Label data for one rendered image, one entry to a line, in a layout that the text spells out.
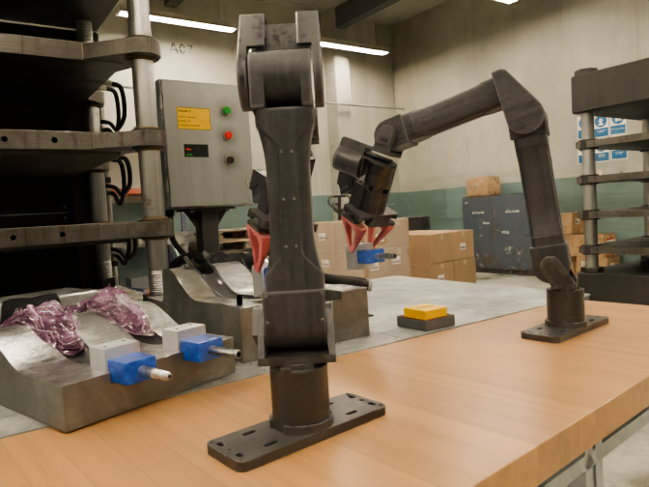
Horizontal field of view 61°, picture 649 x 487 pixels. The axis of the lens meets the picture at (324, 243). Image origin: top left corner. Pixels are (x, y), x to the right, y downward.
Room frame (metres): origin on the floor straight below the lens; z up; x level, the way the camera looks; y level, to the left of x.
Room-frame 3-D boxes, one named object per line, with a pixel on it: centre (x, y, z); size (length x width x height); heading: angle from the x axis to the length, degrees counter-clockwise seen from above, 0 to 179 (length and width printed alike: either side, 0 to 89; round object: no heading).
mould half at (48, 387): (0.87, 0.42, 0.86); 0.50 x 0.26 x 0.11; 51
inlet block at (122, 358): (0.66, 0.24, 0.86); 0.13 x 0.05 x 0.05; 51
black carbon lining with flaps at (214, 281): (1.12, 0.17, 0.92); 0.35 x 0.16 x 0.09; 34
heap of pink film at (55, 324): (0.87, 0.41, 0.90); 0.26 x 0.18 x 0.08; 51
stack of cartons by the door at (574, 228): (7.03, -3.28, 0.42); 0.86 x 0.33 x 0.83; 35
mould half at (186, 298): (1.14, 0.17, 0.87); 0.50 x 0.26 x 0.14; 34
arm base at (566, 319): (0.97, -0.42, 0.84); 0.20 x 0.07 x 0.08; 130
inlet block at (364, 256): (1.15, -0.10, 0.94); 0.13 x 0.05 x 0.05; 35
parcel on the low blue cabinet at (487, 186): (8.14, -2.39, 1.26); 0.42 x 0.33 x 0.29; 35
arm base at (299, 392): (0.58, 0.04, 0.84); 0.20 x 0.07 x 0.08; 130
